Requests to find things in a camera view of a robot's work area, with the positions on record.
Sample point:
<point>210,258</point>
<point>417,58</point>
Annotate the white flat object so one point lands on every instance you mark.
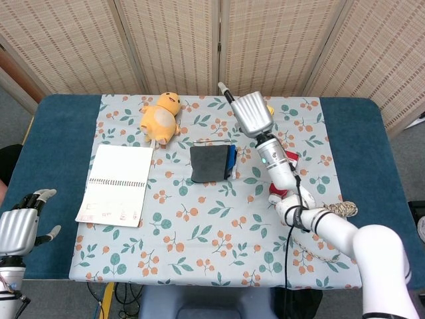
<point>419,120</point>

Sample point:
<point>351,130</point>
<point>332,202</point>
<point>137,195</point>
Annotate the brown wooden door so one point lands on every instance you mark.
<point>13,71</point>

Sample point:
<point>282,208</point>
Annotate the yellow post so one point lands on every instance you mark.
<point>107,299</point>

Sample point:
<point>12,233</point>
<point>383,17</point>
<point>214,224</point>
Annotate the yellow plush toy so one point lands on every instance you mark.
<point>159,123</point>

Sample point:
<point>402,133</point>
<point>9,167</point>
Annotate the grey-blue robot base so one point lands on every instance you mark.
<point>206,302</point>

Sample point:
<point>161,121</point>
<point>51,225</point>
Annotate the bamboo folding screen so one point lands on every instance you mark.
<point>166,43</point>

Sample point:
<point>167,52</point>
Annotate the open spiral notebook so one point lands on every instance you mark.
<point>116,166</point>

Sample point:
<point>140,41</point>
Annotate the black and grey equipment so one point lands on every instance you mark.
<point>415,207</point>

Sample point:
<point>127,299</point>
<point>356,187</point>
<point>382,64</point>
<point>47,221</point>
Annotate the black round object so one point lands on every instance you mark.
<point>10,163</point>

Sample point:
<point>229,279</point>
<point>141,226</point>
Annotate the floral print tablecloth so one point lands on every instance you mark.
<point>186,276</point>

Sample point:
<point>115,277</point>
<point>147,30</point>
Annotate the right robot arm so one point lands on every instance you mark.
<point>375,246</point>

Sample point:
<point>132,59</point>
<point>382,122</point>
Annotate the teal table cover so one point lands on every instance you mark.
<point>59,149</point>

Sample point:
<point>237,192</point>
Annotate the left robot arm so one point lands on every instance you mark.
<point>10,282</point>

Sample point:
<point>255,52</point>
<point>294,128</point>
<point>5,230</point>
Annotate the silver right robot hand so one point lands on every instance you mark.
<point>254,113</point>

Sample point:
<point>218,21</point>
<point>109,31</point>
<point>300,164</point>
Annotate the red ketchup squeeze bottle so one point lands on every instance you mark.
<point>277,190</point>

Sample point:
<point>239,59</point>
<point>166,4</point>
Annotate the black bag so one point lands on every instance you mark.
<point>299,304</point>

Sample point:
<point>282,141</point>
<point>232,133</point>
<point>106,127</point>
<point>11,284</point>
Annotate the green tub with yellow lid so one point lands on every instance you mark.
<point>270,110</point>

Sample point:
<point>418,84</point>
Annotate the blue and grey cloth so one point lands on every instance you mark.
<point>207,163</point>

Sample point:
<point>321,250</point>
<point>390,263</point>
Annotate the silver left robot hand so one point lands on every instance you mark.
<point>16,229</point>

